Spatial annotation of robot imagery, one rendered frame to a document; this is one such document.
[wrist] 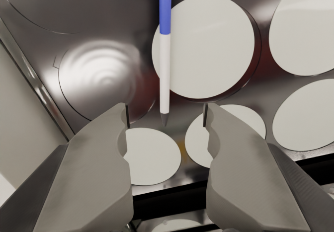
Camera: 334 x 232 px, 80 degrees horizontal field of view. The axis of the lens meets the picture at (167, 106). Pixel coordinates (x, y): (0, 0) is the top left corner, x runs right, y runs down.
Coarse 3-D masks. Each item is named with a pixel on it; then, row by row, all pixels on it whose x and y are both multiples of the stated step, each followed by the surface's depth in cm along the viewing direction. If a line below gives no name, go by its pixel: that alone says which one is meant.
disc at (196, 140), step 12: (228, 108) 23; (240, 108) 23; (252, 120) 24; (192, 132) 24; (204, 132) 24; (264, 132) 25; (192, 144) 25; (204, 144) 25; (192, 156) 26; (204, 156) 26
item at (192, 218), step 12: (324, 156) 31; (204, 180) 32; (156, 192) 34; (168, 192) 34; (156, 216) 29; (168, 216) 29; (180, 216) 28; (192, 216) 28; (204, 216) 27; (132, 228) 29; (144, 228) 28; (156, 228) 28; (168, 228) 27; (180, 228) 27; (192, 228) 27; (204, 228) 27; (216, 228) 27
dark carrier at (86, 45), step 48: (0, 0) 17; (48, 0) 17; (96, 0) 17; (144, 0) 17; (240, 0) 18; (48, 48) 19; (96, 48) 19; (144, 48) 19; (96, 96) 22; (144, 96) 22; (240, 96) 22; (288, 96) 22; (144, 192) 29
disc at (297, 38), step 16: (288, 0) 18; (304, 0) 18; (320, 0) 18; (288, 16) 18; (304, 16) 18; (320, 16) 18; (272, 32) 19; (288, 32) 19; (304, 32) 19; (320, 32) 19; (272, 48) 20; (288, 48) 20; (304, 48) 20; (320, 48) 20; (288, 64) 20; (304, 64) 21; (320, 64) 21
